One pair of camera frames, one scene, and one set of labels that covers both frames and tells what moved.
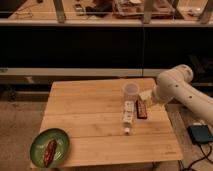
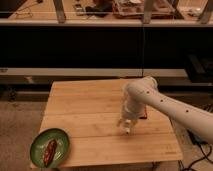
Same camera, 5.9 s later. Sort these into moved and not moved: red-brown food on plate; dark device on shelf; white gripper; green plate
Moved: white gripper
Not moved: red-brown food on plate; dark device on shelf; green plate
